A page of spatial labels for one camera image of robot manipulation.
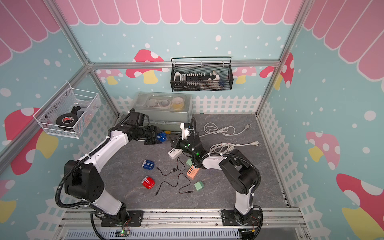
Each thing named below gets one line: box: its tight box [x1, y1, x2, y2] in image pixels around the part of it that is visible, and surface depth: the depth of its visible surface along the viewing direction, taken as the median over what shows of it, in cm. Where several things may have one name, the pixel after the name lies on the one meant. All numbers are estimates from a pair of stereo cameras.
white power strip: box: [168, 148, 183, 160], surface depth 97 cm
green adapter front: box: [194, 180, 204, 191], surface depth 85 cm
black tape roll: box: [56, 113, 78, 128], surface depth 71 cm
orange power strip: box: [186, 165, 200, 180], surface depth 89 cm
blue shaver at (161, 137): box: [156, 132, 167, 143], surface depth 84 cm
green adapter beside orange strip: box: [186, 158, 193, 167], surface depth 93 cm
